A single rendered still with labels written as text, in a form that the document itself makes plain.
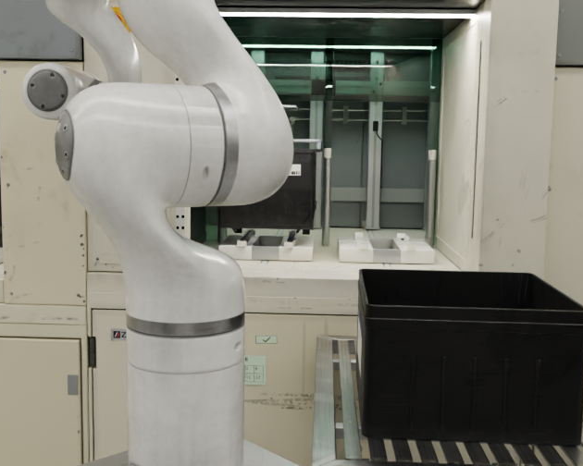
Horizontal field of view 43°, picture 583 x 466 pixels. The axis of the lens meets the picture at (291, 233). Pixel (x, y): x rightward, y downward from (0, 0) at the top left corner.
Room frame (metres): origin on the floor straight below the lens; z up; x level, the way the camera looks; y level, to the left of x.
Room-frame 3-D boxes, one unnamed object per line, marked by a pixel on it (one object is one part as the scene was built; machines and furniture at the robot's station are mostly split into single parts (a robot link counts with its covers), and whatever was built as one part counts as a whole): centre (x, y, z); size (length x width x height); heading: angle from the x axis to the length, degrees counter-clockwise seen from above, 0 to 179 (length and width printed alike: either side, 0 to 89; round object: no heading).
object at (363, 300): (1.02, -0.24, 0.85); 0.28 x 0.28 x 0.17; 87
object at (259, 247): (1.73, 0.05, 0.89); 0.22 x 0.21 x 0.04; 178
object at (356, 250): (1.71, -0.22, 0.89); 0.22 x 0.21 x 0.04; 178
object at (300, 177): (1.73, 0.05, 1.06); 0.24 x 0.20 x 0.32; 88
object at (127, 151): (0.72, 0.13, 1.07); 0.19 x 0.12 x 0.24; 120
